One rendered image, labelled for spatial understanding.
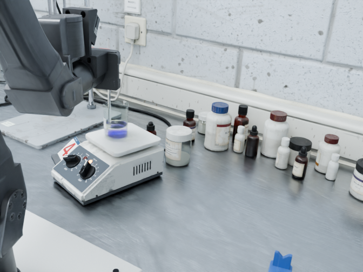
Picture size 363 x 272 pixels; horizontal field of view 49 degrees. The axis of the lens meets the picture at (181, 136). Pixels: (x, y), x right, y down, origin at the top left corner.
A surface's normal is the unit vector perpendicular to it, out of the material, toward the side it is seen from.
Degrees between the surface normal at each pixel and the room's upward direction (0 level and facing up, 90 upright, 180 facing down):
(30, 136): 0
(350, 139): 90
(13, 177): 87
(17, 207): 87
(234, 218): 0
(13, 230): 87
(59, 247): 3
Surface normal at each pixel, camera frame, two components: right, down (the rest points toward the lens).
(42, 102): -0.18, 0.78
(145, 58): -0.56, 0.31
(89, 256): 0.00, -0.92
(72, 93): 0.98, 0.08
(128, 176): 0.68, 0.33
